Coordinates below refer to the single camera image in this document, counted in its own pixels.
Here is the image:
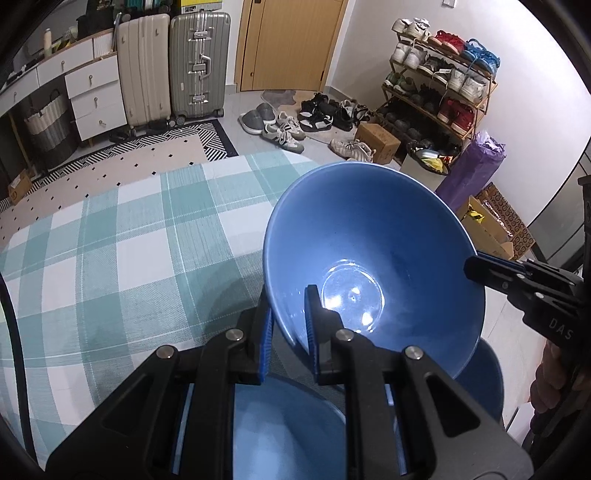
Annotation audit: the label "blue bowl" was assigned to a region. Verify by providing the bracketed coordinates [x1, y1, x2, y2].
[456, 338, 505, 423]
[263, 162, 486, 376]
[233, 375, 346, 479]

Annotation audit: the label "right hand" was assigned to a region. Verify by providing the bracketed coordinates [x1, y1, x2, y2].
[530, 342, 566, 414]

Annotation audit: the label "patterned cardboard box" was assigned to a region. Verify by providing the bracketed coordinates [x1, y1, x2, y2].
[457, 182, 535, 261]

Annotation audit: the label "purple yoga mat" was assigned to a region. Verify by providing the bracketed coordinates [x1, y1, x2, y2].
[436, 131, 507, 212]

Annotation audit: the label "teal checked tablecloth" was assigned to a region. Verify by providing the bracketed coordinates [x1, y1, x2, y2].
[1, 150, 315, 463]

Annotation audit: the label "brown box by rack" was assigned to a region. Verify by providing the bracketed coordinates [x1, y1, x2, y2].
[356, 123, 401, 165]

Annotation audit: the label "grey slippers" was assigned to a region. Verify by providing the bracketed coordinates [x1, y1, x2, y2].
[238, 102, 276, 135]

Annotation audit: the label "wooden shoe rack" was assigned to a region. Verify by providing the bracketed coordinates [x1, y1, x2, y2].
[375, 18, 501, 165]

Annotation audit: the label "dotted beige rug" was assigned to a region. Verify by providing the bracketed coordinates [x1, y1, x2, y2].
[1, 120, 238, 248]

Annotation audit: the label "wooden door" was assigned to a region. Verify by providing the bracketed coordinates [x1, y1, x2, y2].
[235, 0, 349, 92]

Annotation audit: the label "small cardboard box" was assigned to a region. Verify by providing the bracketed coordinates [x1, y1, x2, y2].
[8, 169, 32, 205]

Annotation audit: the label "silver suitcase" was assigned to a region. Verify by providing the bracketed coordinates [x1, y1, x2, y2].
[168, 10, 231, 125]

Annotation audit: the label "woven laundry basket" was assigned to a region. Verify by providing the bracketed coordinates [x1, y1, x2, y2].
[24, 89, 78, 171]

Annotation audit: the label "white drawer desk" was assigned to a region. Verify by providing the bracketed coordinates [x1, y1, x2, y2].
[1, 29, 127, 140]

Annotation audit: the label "beige suitcase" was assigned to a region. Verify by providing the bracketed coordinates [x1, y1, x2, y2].
[116, 13, 171, 128]

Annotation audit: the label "yellow shoe box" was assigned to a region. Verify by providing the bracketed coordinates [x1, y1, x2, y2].
[180, 0, 222, 14]

